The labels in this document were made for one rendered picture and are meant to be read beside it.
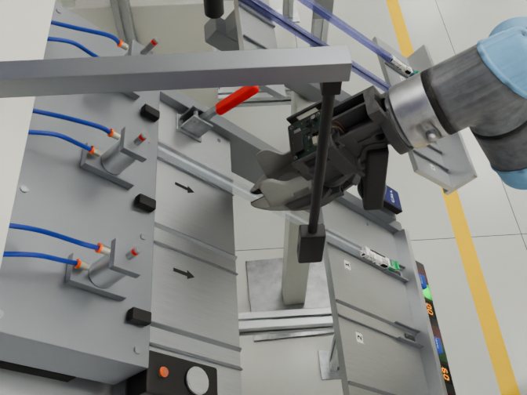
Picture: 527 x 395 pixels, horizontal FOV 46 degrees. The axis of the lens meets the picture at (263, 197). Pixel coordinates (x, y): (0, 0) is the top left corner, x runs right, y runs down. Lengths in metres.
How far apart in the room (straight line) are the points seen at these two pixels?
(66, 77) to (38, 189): 0.15
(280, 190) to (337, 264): 0.18
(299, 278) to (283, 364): 0.24
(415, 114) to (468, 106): 0.05
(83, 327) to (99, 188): 0.13
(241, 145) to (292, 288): 0.89
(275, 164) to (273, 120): 1.41
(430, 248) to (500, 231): 0.23
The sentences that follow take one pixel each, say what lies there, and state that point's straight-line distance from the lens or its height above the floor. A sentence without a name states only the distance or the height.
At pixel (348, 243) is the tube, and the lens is 0.89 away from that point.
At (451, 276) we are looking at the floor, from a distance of 1.89.
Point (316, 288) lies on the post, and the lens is 1.79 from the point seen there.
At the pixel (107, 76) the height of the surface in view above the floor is 1.35.
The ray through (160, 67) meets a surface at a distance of 0.37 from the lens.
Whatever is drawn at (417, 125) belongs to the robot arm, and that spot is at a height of 1.12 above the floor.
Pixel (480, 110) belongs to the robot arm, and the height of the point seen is 1.14.
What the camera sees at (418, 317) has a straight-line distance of 0.98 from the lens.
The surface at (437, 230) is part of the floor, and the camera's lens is 1.96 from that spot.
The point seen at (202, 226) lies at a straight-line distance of 0.69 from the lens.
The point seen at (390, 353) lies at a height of 0.78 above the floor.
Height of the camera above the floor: 1.60
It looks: 55 degrees down
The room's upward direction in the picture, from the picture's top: straight up
